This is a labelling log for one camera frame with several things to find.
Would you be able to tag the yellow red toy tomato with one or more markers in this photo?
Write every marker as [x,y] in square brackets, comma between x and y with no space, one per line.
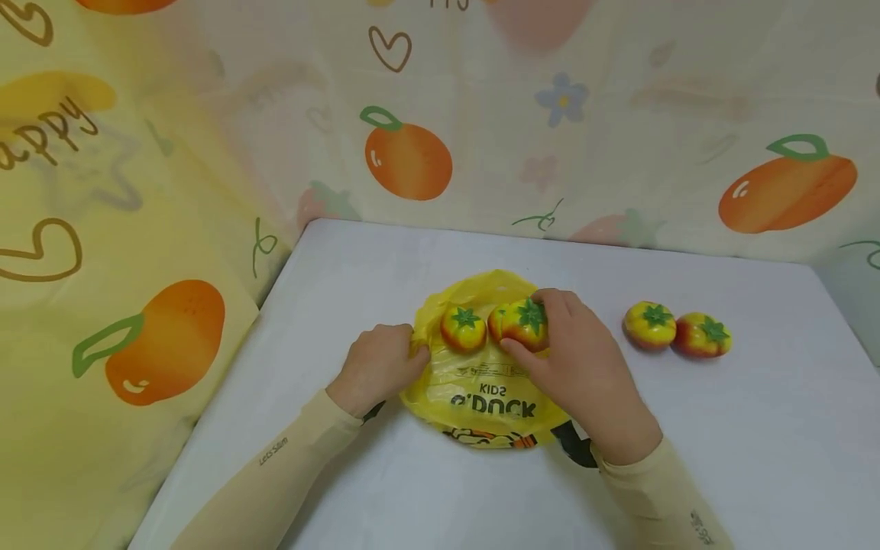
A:
[526,326]
[495,322]
[702,336]
[463,328]
[650,325]

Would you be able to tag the person's right index finger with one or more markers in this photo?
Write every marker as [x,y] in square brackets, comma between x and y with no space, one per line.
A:
[553,300]

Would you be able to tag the person's right forearm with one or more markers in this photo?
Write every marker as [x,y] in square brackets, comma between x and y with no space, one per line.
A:
[660,504]

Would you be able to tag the person's right thumb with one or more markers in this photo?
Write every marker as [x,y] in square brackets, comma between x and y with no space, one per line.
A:
[522,354]

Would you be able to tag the yellow printed plastic bag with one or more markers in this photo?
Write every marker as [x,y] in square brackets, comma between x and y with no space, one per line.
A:
[474,389]

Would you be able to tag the person's right hand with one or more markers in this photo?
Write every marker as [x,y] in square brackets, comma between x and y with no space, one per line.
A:
[584,374]

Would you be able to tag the person's left hand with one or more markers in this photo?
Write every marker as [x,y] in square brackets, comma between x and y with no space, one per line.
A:
[375,367]

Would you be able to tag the person's left fingers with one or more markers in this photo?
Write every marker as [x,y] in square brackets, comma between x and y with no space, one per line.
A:
[416,353]

